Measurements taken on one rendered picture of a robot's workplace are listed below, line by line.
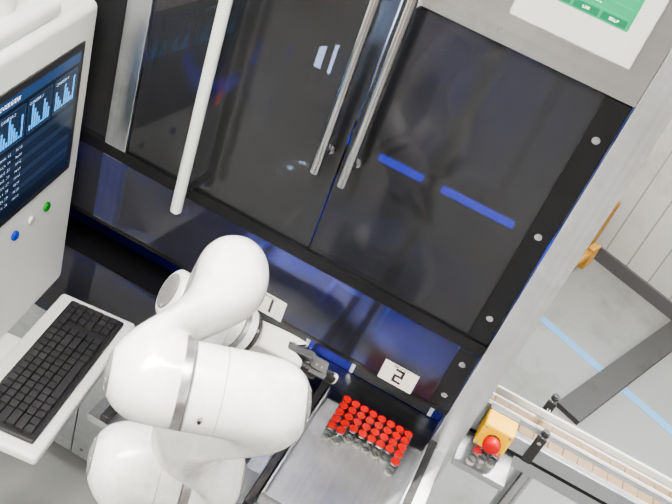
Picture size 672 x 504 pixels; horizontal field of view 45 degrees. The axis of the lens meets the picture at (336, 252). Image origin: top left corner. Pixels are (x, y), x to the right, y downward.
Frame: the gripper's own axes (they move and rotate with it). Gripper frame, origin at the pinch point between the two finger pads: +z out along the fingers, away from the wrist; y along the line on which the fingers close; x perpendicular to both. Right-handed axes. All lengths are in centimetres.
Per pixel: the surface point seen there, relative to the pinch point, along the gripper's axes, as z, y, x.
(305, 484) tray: 23.4, -22.5, -16.2
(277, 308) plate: 10.9, -35.5, 19.6
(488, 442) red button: 53, -2, 4
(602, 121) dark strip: 11, 44, 48
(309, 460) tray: 24.8, -25.4, -10.9
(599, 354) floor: 230, -103, 103
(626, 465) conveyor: 94, 5, 13
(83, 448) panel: 18, -126, -17
